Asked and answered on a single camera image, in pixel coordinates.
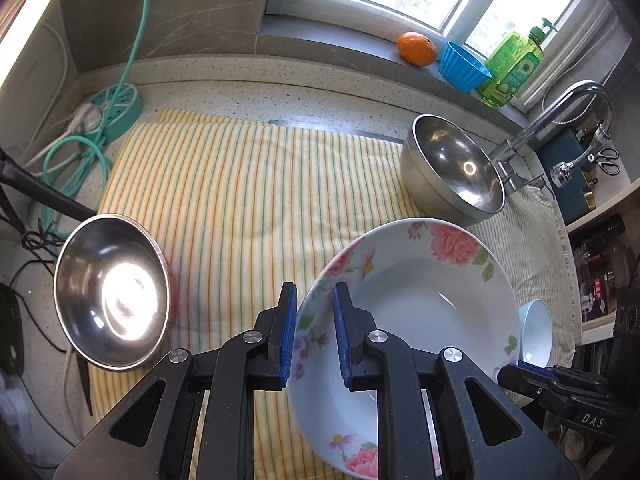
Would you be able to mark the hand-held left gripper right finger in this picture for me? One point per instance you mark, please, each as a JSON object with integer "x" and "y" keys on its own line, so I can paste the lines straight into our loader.
{"x": 341, "y": 335}

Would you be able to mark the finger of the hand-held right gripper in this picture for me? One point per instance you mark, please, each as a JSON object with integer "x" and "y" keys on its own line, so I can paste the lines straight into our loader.
{"x": 522, "y": 382}

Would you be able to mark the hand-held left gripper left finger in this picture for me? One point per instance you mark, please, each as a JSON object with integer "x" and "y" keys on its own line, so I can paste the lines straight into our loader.
{"x": 286, "y": 335}

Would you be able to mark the light blue bowl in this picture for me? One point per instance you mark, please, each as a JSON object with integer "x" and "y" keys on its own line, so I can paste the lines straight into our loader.
{"x": 535, "y": 330}

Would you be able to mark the rose-print white plate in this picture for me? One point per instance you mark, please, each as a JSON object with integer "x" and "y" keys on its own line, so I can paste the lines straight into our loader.
{"x": 425, "y": 300}

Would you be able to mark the large steel bowl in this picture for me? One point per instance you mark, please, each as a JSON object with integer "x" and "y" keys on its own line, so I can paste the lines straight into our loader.
{"x": 450, "y": 160}

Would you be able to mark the red printed box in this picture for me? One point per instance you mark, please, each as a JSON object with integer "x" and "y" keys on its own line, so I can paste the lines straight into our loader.
{"x": 599, "y": 297}

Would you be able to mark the yellow striped cloth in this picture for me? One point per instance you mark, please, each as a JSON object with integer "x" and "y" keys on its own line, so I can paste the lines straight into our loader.
{"x": 250, "y": 185}

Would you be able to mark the blue-grey knife block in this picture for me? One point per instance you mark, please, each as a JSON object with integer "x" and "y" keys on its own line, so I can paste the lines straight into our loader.
{"x": 575, "y": 206}

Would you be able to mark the wooden shelf unit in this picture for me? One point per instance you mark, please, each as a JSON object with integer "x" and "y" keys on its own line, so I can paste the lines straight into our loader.
{"x": 600, "y": 200}

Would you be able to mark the kitchen scissors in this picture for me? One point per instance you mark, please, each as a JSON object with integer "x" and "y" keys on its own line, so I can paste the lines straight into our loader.
{"x": 606, "y": 160}

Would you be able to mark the chrome faucet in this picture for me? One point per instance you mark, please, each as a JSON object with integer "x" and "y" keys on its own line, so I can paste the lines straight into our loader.
{"x": 550, "y": 110}

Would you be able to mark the round teal power strip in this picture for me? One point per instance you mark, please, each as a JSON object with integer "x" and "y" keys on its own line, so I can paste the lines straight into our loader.
{"x": 122, "y": 107}

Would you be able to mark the white plug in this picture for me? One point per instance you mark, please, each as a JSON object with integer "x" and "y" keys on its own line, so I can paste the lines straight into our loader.
{"x": 91, "y": 119}

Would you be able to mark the blue fluted cup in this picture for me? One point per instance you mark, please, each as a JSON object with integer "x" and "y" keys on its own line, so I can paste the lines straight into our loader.
{"x": 462, "y": 67}

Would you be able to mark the orange fruit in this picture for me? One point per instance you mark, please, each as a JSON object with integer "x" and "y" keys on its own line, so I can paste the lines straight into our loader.
{"x": 416, "y": 49}

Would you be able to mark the green dish soap bottle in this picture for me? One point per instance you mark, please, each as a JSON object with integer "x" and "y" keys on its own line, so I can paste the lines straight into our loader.
{"x": 510, "y": 70}

